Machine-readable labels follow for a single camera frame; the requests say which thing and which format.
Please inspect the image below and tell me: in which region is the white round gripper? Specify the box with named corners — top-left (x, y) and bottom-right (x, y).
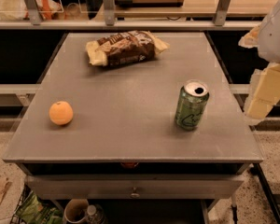
top-left (238, 0), bottom-right (280, 119)

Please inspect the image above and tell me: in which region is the green soda can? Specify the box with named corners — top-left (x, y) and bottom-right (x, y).
top-left (175, 79), bottom-right (209, 131)

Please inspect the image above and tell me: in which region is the brown chip bag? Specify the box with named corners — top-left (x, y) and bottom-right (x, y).
top-left (86, 30), bottom-right (170, 66)

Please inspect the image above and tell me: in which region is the orange white bag on shelf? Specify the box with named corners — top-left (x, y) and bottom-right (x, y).
top-left (0, 0), bottom-right (63, 21)

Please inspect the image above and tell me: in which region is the green bag under table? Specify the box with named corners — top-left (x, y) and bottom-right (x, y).
top-left (16, 191), bottom-right (63, 224)

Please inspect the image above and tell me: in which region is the grey drawer with knob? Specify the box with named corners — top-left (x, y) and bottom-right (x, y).
top-left (25, 175), bottom-right (244, 200)

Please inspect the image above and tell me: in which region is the orange fruit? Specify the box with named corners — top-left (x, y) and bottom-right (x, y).
top-left (49, 101), bottom-right (74, 125)

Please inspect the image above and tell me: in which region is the plastic bottle under table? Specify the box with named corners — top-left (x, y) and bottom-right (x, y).
top-left (85, 204), bottom-right (107, 224)

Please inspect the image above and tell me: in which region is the paper cup under table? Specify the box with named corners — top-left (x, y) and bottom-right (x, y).
top-left (63, 199), bottom-right (89, 224)

